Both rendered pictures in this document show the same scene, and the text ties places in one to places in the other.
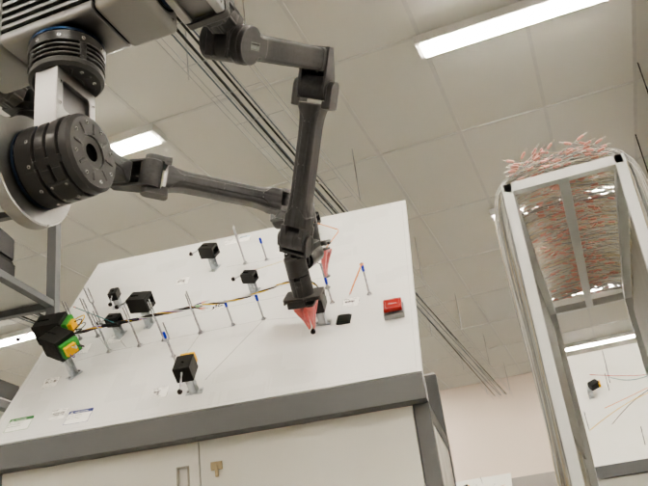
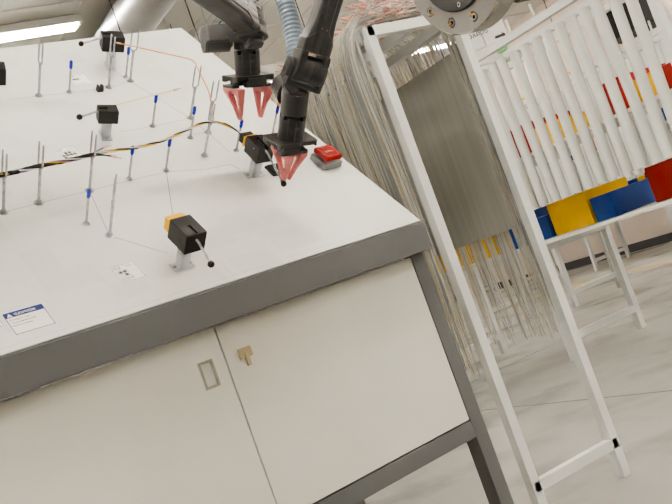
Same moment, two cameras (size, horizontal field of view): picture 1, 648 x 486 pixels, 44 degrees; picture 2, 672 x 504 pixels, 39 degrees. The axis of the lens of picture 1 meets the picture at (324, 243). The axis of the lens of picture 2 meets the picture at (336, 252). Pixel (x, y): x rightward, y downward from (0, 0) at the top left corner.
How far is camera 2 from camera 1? 172 cm
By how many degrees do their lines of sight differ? 51
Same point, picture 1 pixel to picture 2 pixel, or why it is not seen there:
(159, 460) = (172, 359)
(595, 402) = not seen: hidden behind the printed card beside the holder
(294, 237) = (317, 67)
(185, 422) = (209, 304)
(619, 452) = not seen: hidden behind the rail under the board
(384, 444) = (397, 299)
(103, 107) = not seen: outside the picture
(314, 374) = (314, 232)
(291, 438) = (314, 306)
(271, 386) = (278, 249)
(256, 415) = (288, 283)
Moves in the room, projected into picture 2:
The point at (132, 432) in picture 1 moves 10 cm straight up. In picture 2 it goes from (144, 326) to (126, 274)
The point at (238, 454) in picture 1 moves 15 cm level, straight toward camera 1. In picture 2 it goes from (264, 334) to (321, 314)
